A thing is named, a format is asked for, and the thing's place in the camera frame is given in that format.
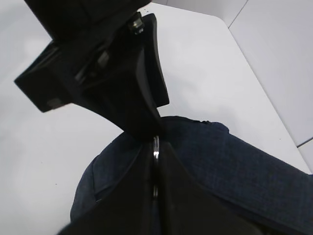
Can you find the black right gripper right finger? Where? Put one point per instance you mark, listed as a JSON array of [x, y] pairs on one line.
[[186, 208]]

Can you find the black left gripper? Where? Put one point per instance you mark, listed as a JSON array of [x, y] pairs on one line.
[[103, 56]]

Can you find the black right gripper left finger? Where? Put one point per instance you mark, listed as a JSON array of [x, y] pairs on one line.
[[127, 210]]

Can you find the dark blue insulated bag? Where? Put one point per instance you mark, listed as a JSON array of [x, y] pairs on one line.
[[252, 182]]

